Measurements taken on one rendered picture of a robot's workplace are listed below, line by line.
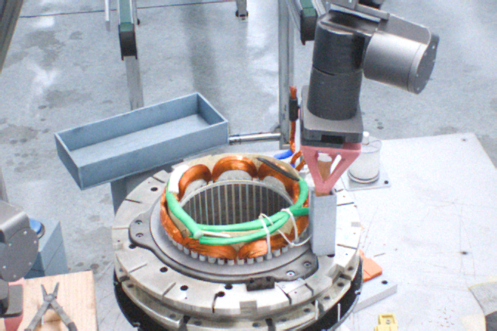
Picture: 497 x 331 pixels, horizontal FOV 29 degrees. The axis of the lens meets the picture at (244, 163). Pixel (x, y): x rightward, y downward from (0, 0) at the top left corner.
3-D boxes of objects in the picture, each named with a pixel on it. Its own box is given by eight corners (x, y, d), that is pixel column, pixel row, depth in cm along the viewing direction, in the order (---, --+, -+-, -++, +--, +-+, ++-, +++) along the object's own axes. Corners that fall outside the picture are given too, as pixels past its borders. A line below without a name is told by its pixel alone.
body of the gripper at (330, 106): (355, 102, 111) (364, 45, 107) (362, 147, 103) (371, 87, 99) (300, 98, 111) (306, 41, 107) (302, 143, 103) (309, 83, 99)
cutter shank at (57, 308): (75, 327, 109) (74, 323, 109) (69, 330, 109) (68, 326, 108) (52, 298, 113) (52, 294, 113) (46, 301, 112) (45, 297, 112)
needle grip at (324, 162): (330, 202, 113) (334, 159, 110) (318, 205, 112) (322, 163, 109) (323, 194, 114) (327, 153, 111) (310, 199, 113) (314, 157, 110)
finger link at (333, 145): (349, 171, 114) (359, 102, 109) (353, 205, 108) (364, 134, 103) (293, 167, 114) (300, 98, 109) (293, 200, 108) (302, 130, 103)
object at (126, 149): (206, 226, 172) (198, 91, 156) (234, 260, 164) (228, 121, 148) (77, 271, 163) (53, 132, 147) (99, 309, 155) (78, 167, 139)
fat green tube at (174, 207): (204, 244, 111) (203, 232, 110) (171, 248, 111) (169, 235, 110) (193, 173, 123) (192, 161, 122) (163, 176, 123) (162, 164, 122)
